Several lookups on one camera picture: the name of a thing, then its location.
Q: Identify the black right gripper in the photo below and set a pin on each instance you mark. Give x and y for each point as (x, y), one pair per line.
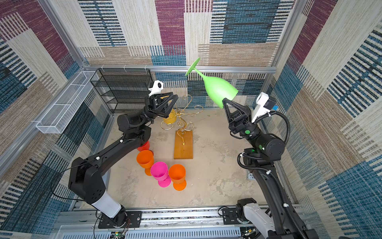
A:
(240, 122)

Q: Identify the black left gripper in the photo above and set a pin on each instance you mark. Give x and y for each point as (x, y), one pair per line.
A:
(152, 106)

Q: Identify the yellow plastic wine glass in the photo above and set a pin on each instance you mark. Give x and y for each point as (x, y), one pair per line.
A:
(172, 118)

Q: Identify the green plastic wine glass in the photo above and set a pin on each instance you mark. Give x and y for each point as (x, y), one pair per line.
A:
(217, 88)

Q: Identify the red plastic wine glass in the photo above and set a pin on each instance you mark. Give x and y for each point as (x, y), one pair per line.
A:
(145, 146)

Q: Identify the light orange plastic wine glass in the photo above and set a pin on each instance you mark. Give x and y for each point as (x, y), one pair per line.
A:
(145, 159)

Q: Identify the magenta plastic wine glass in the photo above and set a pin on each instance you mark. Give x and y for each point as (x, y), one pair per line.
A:
(159, 171)

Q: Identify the dark orange plastic wine glass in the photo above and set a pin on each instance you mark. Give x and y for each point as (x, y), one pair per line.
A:
(177, 174)

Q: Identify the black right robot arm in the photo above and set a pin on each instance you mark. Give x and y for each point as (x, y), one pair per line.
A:
(283, 222)

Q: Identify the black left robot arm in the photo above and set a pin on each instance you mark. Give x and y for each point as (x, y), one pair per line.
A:
(86, 174)

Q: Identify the black mesh shelf rack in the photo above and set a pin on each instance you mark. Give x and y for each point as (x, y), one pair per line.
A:
(122, 90)

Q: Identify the treehouse paperback book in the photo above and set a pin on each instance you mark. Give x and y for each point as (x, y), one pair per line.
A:
(250, 176)

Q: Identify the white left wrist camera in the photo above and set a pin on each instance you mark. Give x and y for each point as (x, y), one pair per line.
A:
(156, 88)

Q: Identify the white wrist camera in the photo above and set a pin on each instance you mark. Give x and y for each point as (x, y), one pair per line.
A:
(264, 104)
(156, 88)

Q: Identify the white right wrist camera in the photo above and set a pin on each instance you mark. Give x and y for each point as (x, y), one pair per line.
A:
(264, 104)

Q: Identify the gold wire wine glass rack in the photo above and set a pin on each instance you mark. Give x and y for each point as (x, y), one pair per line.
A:
(183, 147)

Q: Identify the white wire wall basket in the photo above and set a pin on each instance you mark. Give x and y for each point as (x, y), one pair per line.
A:
(59, 115)

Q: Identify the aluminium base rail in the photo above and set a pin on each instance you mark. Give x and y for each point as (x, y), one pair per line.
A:
(154, 223)

